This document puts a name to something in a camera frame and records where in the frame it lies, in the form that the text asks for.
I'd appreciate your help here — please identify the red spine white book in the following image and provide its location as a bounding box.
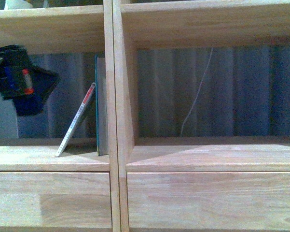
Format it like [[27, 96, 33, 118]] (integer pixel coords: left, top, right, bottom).
[[55, 82, 96, 157]]

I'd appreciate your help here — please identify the teal hardcover book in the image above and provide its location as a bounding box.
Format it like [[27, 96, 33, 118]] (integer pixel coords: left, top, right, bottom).
[[95, 54, 108, 156]]

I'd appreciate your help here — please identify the right wooden shelf unit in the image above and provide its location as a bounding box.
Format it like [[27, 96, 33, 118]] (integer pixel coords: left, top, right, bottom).
[[112, 0, 290, 232]]

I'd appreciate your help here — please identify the white object atop shelf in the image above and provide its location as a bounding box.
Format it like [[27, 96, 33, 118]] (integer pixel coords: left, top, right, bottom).
[[4, 0, 33, 10]]

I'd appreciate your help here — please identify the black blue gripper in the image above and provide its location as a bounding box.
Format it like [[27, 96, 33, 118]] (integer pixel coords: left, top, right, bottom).
[[0, 44, 59, 116]]

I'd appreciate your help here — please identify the wooden drawer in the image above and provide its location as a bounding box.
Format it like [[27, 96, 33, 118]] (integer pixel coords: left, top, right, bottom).
[[127, 172, 290, 231], [0, 172, 112, 229]]

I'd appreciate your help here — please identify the white cable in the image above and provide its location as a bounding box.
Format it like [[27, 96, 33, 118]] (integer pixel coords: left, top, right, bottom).
[[180, 47, 214, 137]]

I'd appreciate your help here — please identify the right wooden drawer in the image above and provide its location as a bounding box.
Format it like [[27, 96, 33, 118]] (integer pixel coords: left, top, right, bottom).
[[127, 172, 290, 231]]

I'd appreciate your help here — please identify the grey curtain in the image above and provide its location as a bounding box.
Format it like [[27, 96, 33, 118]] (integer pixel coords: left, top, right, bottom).
[[0, 45, 290, 139]]

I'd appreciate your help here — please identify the lower left wooden drawer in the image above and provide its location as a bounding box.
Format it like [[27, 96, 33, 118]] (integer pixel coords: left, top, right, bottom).
[[0, 172, 112, 229]]

